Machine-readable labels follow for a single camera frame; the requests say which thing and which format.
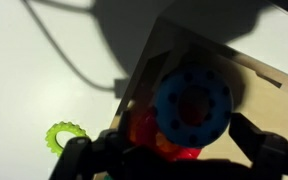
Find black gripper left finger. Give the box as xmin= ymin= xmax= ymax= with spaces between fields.
xmin=49 ymin=110 xmax=132 ymax=180

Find blue ring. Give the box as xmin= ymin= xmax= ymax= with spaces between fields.
xmin=153 ymin=64 xmax=234 ymax=150

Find yellow-green toothed ring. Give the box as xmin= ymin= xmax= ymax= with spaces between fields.
xmin=44 ymin=120 xmax=91 ymax=158

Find small orange ring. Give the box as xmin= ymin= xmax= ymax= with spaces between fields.
xmin=155 ymin=131 xmax=180 ymax=155

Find wooden tray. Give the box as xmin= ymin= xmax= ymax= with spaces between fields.
xmin=109 ymin=16 xmax=288 ymax=180

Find red ring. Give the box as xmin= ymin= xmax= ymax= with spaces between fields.
xmin=129 ymin=109 xmax=203 ymax=163

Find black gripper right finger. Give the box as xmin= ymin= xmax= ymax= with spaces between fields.
xmin=228 ymin=112 xmax=288 ymax=180

